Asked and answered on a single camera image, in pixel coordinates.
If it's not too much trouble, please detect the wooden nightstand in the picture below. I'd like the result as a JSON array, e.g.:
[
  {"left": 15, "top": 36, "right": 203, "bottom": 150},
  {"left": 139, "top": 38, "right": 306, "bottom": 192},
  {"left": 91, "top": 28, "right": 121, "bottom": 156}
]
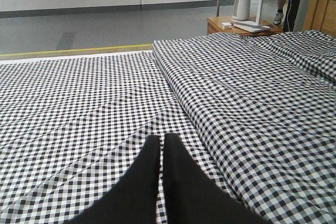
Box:
[{"left": 206, "top": 15, "right": 283, "bottom": 37}]

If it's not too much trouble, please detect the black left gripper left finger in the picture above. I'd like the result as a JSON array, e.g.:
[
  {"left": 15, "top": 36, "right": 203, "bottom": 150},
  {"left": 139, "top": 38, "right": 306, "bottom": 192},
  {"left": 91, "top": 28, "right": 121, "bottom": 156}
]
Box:
[{"left": 68, "top": 135, "right": 160, "bottom": 223}]

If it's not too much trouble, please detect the white cylindrical speaker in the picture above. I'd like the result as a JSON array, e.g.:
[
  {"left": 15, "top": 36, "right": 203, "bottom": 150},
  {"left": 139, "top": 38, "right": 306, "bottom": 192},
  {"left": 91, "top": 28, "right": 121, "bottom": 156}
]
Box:
[{"left": 232, "top": 0, "right": 251, "bottom": 21}]

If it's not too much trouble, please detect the checkered bed sheet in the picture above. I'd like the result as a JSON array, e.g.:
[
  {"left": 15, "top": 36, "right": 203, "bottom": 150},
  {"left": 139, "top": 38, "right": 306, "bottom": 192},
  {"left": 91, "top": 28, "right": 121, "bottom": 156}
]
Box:
[{"left": 1, "top": 52, "right": 233, "bottom": 223}]

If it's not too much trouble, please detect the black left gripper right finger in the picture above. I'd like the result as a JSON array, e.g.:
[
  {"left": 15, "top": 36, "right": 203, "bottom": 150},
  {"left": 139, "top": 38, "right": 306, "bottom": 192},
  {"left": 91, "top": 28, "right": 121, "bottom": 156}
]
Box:
[{"left": 163, "top": 133, "right": 268, "bottom": 223}]

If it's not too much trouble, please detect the small white charger box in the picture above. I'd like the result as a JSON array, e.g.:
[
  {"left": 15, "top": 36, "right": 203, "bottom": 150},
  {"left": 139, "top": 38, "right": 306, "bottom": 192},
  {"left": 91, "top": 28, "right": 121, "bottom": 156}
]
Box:
[{"left": 221, "top": 22, "right": 232, "bottom": 29}]

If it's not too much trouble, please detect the checkered folded quilt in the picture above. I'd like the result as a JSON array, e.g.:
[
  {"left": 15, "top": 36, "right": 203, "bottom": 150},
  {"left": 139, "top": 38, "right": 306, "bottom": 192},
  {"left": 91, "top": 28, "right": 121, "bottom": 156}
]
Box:
[{"left": 152, "top": 30, "right": 335, "bottom": 223}]

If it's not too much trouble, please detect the wooden headboard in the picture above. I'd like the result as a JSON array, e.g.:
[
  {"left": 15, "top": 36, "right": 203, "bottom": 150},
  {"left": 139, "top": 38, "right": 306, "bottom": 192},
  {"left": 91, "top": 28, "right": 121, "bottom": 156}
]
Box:
[{"left": 303, "top": 0, "right": 335, "bottom": 37}]

